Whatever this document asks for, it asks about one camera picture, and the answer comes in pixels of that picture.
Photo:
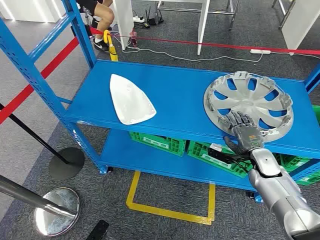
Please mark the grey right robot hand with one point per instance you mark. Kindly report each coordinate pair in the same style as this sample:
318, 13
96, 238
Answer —
247, 137

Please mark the silver wheel hubcap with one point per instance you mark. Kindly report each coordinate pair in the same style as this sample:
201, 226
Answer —
250, 102

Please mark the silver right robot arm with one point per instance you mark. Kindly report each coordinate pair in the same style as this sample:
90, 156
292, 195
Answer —
275, 185

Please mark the blue metal shelf rack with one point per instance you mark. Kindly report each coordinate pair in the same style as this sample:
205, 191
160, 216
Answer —
175, 92

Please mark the green plastic crate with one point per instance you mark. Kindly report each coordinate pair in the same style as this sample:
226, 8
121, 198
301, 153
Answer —
197, 150
317, 114
290, 162
160, 142
311, 179

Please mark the white power strip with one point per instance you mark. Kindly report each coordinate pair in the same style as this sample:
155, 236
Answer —
139, 19
260, 51

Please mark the red barrier belt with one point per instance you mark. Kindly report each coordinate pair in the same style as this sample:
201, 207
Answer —
57, 59
300, 51

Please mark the white triangular plastic cover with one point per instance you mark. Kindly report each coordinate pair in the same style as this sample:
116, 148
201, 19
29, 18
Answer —
127, 99

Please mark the black wifi router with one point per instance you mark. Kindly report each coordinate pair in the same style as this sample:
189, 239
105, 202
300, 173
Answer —
152, 22

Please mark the pink drink bottle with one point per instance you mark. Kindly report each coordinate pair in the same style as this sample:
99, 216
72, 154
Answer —
133, 38

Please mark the yellow umbrella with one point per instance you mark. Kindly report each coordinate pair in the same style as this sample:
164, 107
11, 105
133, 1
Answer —
113, 53

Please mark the person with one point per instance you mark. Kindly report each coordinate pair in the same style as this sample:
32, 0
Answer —
103, 16

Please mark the metal table frame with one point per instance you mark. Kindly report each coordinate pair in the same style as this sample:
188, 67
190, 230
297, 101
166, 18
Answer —
195, 11

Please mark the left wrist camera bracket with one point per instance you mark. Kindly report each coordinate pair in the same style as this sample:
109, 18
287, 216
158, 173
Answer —
98, 231

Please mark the black stanchion post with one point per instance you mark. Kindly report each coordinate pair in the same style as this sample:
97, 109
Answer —
66, 164

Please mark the chrome stanchion post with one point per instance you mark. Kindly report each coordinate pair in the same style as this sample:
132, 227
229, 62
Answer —
57, 212

